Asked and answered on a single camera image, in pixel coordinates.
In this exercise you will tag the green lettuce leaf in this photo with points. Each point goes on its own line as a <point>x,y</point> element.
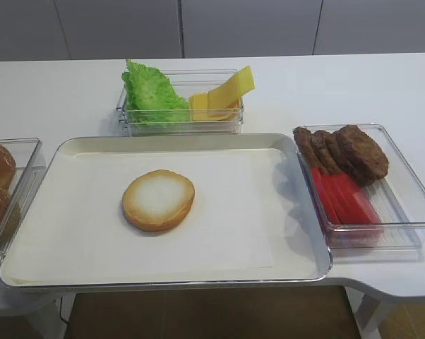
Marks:
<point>151,97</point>

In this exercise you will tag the flat yellow cheese slices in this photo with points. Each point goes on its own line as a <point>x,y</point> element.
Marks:
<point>202,107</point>

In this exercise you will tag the upright yellow cheese slice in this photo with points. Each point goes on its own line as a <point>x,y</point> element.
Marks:
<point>232,90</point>

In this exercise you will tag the clear lettuce and cheese bin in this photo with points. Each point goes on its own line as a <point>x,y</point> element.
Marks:
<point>186,83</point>

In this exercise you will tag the bottom bun half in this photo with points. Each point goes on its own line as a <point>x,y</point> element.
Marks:
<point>158,200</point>

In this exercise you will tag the metal serving tray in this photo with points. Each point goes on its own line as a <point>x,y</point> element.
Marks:
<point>299,252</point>

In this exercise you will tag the rear brown meat patty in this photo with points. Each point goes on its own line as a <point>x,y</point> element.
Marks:
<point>302,138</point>

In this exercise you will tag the brown meat patty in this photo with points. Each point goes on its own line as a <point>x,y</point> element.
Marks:
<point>318,140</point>
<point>335,151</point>
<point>364,153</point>
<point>302,138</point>

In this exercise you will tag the red tomato slices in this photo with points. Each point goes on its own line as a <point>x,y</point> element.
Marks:
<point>344,201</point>

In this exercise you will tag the white paper tray liner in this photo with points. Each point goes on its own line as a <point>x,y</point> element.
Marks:
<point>75,232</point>

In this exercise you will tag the front brown meat patty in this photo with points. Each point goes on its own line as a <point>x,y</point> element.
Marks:
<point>364,153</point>

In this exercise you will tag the clear patty and tomato bin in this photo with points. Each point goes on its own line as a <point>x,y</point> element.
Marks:
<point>398,199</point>

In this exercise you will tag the clear bun bin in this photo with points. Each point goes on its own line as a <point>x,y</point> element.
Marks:
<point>30,168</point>

